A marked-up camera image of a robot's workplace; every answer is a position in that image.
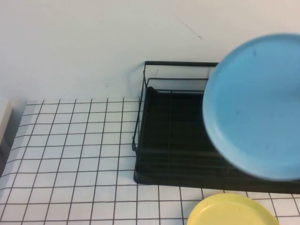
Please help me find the beige board edge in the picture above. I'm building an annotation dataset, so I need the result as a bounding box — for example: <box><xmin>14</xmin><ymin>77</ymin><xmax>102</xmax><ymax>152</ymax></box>
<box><xmin>0</xmin><ymin>100</ymin><xmax>14</xmax><ymax>153</ymax></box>

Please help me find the blue round plate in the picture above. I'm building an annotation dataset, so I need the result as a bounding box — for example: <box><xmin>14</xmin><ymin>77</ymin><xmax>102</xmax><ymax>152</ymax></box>
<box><xmin>202</xmin><ymin>32</ymin><xmax>300</xmax><ymax>181</ymax></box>

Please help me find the white black-grid tablecloth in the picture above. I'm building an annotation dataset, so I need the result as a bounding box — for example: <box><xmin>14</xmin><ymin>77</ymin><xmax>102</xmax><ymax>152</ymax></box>
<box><xmin>0</xmin><ymin>98</ymin><xmax>300</xmax><ymax>225</ymax></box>

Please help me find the black wire dish rack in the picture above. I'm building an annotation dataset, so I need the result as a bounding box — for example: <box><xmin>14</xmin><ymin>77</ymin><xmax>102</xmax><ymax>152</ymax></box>
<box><xmin>132</xmin><ymin>60</ymin><xmax>300</xmax><ymax>186</ymax></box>

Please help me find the black plastic drip tray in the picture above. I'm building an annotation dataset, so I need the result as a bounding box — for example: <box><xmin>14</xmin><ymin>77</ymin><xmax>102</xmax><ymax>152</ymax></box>
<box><xmin>133</xmin><ymin>86</ymin><xmax>300</xmax><ymax>195</ymax></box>

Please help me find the yellow round plate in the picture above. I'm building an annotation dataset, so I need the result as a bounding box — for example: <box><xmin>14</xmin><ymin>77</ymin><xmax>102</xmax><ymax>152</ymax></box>
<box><xmin>186</xmin><ymin>193</ymin><xmax>280</xmax><ymax>225</ymax></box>

